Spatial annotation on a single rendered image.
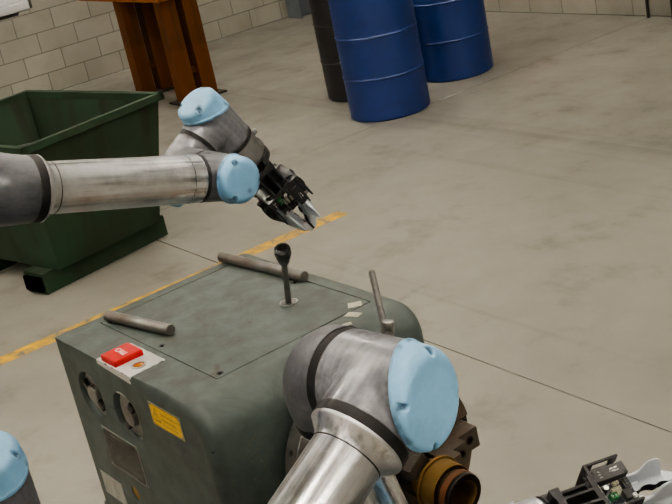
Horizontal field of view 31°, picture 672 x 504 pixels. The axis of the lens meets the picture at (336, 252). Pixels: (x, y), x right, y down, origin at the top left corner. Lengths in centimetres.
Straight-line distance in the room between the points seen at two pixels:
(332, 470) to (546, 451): 283
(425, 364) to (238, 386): 77
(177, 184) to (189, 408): 41
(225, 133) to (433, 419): 82
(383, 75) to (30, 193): 669
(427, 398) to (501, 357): 342
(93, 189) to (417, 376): 63
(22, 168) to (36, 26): 1055
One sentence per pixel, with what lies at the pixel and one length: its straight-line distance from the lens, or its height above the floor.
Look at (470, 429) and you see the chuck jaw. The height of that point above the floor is 110.
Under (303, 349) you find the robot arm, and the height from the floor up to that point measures 155.
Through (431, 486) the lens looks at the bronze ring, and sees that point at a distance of 192.
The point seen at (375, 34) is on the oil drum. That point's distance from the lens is 820.
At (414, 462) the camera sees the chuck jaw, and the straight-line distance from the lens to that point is 193.
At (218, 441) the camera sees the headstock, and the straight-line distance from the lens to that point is 198.
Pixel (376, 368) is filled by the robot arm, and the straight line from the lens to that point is 130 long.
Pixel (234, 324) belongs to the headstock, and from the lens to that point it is 226.
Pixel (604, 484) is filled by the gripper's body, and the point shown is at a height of 125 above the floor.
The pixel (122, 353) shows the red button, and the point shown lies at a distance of 224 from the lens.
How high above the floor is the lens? 213
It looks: 20 degrees down
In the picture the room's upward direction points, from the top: 12 degrees counter-clockwise
